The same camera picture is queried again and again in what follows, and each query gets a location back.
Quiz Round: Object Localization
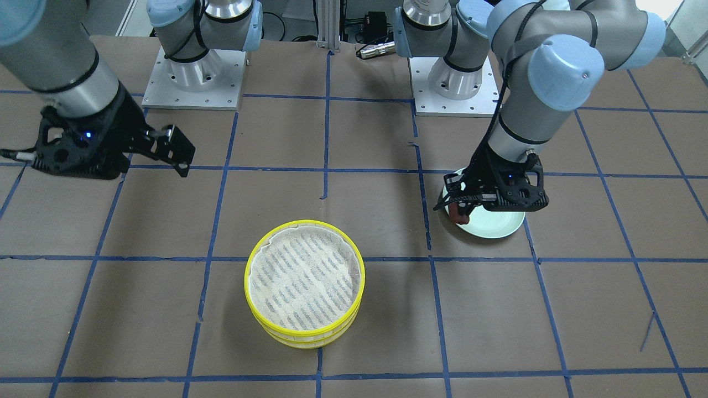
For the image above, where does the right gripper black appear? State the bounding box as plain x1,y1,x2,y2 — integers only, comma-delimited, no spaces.
30,91,196,180

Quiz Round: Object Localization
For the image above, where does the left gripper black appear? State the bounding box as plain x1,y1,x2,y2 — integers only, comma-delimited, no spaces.
433,145,549,219

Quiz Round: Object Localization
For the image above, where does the brown bun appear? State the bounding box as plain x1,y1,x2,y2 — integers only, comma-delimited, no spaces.
447,202,470,225

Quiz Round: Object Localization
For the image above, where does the yellow steamer top layer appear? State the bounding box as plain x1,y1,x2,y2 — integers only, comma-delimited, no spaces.
243,219,365,336

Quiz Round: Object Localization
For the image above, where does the yellow steamer layer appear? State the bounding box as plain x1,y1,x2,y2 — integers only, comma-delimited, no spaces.
251,307,359,349
243,219,365,336

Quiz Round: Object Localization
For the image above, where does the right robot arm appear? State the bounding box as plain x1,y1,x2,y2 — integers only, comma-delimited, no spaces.
2,1,263,180

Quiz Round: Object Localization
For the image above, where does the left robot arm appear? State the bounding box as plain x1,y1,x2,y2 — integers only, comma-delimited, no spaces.
393,1,666,224

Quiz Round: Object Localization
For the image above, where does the yellow steamer bottom layer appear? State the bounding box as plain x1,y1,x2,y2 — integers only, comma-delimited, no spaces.
251,307,359,349

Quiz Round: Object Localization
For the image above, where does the light green plate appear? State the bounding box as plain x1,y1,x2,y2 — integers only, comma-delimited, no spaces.
441,167,526,239

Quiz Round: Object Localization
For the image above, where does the silver cylindrical connector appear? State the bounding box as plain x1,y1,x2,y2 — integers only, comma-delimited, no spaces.
356,41,396,60

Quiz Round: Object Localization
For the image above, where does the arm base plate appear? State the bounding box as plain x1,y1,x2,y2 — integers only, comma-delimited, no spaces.
142,49,248,111
409,56,498,118

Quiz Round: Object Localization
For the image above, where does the aluminium frame post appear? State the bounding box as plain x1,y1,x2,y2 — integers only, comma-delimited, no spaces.
314,1,343,53

